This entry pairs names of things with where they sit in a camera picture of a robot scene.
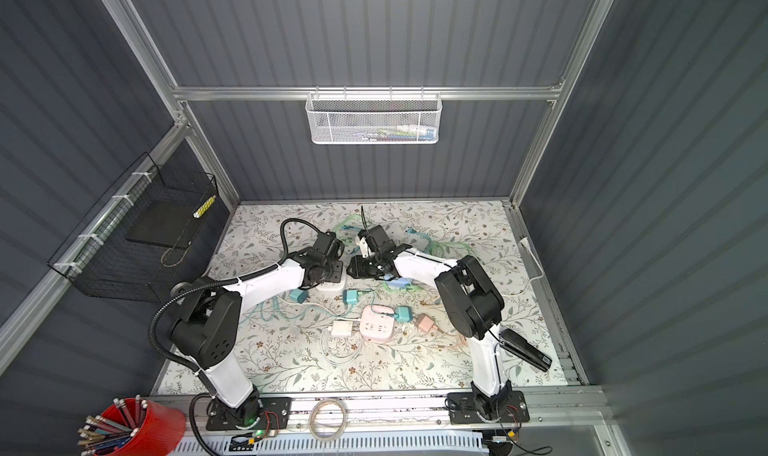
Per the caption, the pink charger plug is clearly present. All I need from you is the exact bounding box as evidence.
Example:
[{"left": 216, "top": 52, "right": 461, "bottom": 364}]
[{"left": 414, "top": 314, "right": 435, "bottom": 334}]

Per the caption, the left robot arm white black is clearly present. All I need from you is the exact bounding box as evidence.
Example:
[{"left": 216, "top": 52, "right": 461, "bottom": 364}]
[{"left": 148, "top": 218, "right": 344, "bottom": 428}]

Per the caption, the white energy drink can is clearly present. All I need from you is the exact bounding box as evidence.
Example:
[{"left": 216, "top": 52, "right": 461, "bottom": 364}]
[{"left": 170, "top": 281, "right": 192, "bottom": 300}]

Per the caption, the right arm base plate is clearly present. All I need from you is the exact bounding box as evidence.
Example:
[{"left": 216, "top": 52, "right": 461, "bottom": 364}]
[{"left": 444, "top": 391, "right": 530, "bottom": 425}]

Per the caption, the clear tape roll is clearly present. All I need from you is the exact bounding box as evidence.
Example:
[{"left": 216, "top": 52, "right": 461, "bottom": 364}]
[{"left": 308, "top": 399, "right": 349, "bottom": 442}]

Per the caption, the white wire mesh basket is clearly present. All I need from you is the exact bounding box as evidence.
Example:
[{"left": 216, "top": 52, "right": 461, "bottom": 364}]
[{"left": 305, "top": 94, "right": 443, "bottom": 145}]

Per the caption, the pink power strip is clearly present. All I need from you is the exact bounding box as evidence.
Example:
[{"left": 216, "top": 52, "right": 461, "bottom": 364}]
[{"left": 359, "top": 305, "right": 395, "bottom": 344}]

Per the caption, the black wire mesh basket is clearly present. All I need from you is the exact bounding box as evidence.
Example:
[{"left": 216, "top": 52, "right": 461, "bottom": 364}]
[{"left": 48, "top": 153, "right": 219, "bottom": 303}]

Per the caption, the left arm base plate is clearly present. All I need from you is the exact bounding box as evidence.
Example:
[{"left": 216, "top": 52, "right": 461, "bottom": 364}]
[{"left": 205, "top": 397, "right": 293, "bottom": 431}]

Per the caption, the red pencil cup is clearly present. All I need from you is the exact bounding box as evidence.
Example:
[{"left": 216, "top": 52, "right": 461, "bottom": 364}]
[{"left": 78, "top": 396, "right": 187, "bottom": 456}]

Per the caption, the blue power strip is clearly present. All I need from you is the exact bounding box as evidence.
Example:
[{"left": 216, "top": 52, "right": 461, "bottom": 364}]
[{"left": 383, "top": 278, "right": 413, "bottom": 291}]

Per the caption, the white charger plug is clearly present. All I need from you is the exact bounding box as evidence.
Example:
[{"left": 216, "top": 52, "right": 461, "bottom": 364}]
[{"left": 330, "top": 320, "right": 354, "bottom": 338}]

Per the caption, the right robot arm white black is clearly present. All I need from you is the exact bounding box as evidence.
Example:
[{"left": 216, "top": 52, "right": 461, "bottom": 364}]
[{"left": 348, "top": 225, "right": 512, "bottom": 421}]

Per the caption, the teal charger plug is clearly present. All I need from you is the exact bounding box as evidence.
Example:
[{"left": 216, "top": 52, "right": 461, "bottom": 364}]
[
  {"left": 393, "top": 306, "right": 413, "bottom": 323},
  {"left": 343, "top": 289, "right": 360, "bottom": 306},
  {"left": 289, "top": 289, "right": 309, "bottom": 304}
]

